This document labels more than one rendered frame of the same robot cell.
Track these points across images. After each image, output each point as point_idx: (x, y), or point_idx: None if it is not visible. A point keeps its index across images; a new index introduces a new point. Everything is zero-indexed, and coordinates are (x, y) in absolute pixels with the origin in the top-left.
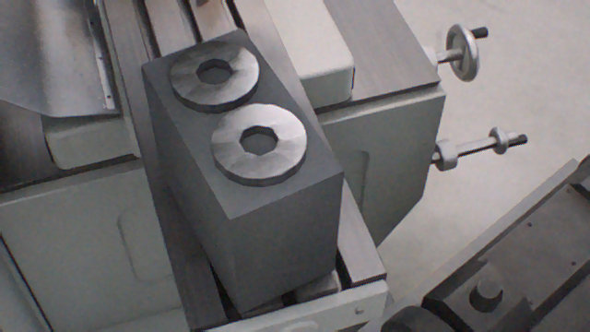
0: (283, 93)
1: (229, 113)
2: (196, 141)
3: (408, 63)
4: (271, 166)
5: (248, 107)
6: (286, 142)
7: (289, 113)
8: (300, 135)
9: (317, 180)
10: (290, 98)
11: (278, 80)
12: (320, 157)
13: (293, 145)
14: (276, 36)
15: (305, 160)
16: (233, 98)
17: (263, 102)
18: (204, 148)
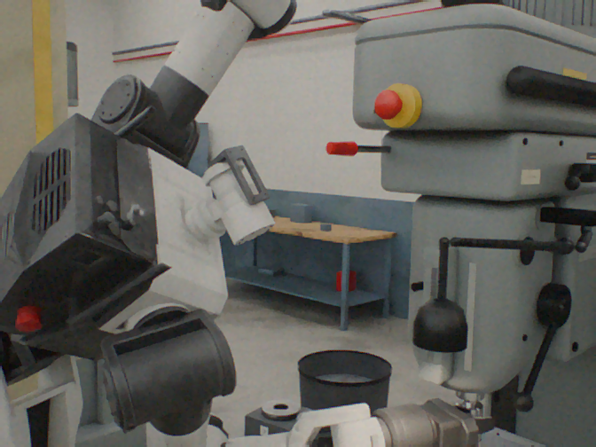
0: (285, 427)
1: (298, 410)
2: (305, 409)
3: None
4: (270, 403)
5: (293, 412)
6: (270, 408)
7: (275, 414)
8: (266, 411)
9: (253, 411)
10: (280, 426)
11: (290, 429)
12: (256, 415)
13: (267, 408)
14: None
15: (261, 413)
16: (301, 413)
17: (290, 422)
18: (301, 408)
